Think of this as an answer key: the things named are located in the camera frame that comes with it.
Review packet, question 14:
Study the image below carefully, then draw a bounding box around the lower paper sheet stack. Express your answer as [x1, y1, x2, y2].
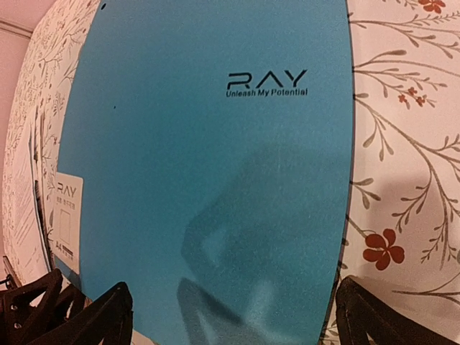
[9, 110, 52, 284]

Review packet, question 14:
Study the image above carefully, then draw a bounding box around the blue file folder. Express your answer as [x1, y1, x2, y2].
[58, 1, 353, 344]

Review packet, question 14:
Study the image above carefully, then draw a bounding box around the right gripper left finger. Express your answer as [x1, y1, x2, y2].
[1, 269, 132, 345]

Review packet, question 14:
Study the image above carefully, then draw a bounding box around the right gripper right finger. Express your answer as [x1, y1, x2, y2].
[336, 276, 455, 344]

